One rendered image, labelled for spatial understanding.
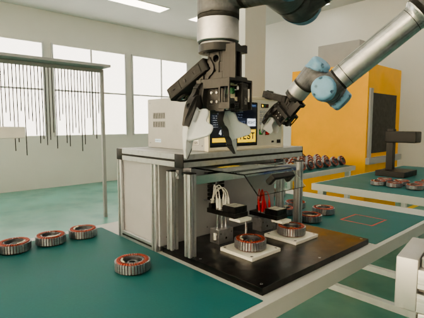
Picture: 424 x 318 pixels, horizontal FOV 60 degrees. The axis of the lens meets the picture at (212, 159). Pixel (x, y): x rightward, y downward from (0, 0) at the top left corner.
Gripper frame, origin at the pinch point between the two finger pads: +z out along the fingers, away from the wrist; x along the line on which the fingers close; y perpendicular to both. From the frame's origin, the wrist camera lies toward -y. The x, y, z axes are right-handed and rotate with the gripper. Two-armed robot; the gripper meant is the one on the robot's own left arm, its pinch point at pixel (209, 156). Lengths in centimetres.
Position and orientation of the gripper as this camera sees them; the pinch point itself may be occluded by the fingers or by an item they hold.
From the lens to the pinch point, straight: 69.1
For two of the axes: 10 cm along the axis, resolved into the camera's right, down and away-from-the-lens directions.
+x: 6.3, -0.7, 7.8
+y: 7.8, 0.6, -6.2
